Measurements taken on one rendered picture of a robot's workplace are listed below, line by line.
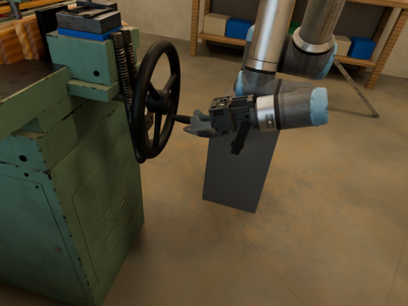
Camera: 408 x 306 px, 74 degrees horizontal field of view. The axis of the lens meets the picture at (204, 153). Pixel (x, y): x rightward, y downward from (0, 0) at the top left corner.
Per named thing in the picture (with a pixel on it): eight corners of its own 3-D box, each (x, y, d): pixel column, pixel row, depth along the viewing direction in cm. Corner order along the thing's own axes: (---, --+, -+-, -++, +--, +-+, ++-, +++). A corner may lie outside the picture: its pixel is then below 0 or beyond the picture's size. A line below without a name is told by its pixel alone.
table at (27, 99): (40, 163, 42) (28, 130, 39) (-119, 125, 46) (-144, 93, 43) (167, 50, 90) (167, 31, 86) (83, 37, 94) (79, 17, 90)
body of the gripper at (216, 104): (210, 98, 75) (255, 90, 71) (218, 124, 79) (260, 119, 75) (205, 110, 69) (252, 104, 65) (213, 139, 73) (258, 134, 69)
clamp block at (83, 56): (110, 87, 59) (104, 44, 53) (53, 76, 60) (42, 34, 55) (138, 64, 70) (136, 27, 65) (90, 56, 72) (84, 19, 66)
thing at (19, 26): (31, 60, 59) (19, 22, 54) (24, 59, 59) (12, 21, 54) (84, 36, 75) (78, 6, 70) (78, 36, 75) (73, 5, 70)
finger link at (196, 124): (178, 114, 76) (210, 110, 72) (184, 132, 79) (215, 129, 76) (175, 120, 73) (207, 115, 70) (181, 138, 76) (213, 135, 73)
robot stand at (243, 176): (215, 166, 175) (226, 86, 141) (261, 178, 170) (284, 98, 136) (201, 199, 152) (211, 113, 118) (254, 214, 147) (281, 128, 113)
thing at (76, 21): (103, 41, 54) (99, 11, 51) (53, 33, 56) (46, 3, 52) (131, 27, 64) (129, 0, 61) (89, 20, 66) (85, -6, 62)
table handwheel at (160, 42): (133, 147, 51) (171, 12, 56) (38, 127, 53) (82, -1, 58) (167, 167, 79) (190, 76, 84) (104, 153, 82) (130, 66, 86)
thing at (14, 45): (10, 65, 56) (1, 39, 53) (3, 63, 56) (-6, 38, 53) (79, 35, 75) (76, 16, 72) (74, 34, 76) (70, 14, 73)
